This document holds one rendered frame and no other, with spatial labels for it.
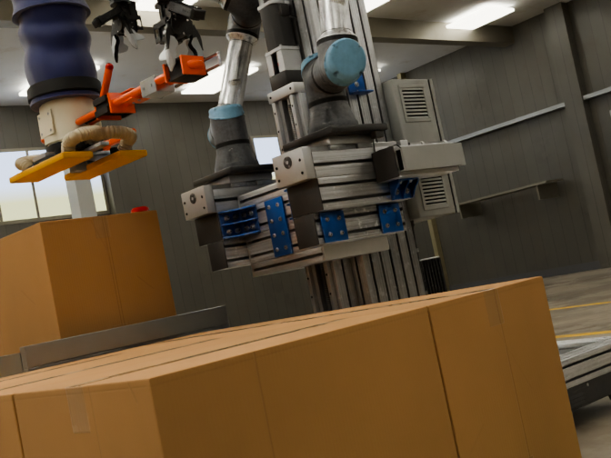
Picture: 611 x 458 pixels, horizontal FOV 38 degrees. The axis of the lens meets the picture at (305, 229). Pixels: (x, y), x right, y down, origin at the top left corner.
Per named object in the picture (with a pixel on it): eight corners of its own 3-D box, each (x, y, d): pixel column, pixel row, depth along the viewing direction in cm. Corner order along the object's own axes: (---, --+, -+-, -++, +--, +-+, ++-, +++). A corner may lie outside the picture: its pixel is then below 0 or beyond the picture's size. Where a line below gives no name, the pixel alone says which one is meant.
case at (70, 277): (-19, 373, 293) (-39, 254, 295) (89, 349, 320) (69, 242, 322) (65, 360, 249) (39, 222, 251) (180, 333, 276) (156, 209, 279)
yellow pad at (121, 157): (64, 181, 286) (61, 165, 287) (91, 179, 293) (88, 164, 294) (120, 156, 262) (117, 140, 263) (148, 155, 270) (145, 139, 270)
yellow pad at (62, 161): (9, 184, 273) (6, 168, 273) (38, 182, 280) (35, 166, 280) (63, 158, 249) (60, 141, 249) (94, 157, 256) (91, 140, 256)
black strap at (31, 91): (15, 108, 273) (13, 95, 273) (81, 109, 289) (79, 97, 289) (50, 87, 257) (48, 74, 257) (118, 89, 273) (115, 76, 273)
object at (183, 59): (165, 83, 230) (161, 64, 230) (187, 84, 235) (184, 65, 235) (184, 73, 224) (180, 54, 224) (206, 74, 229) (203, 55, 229)
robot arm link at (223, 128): (215, 143, 288) (207, 103, 289) (213, 150, 302) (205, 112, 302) (251, 136, 291) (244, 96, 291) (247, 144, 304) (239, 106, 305)
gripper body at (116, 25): (144, 31, 307) (137, -2, 307) (122, 30, 301) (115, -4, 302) (133, 38, 313) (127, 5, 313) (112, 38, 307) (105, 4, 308)
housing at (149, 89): (141, 98, 239) (137, 82, 240) (161, 98, 244) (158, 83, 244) (155, 91, 234) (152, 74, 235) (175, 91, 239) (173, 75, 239)
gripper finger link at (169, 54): (162, 76, 230) (167, 45, 233) (175, 70, 226) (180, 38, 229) (152, 72, 228) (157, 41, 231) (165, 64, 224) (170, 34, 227)
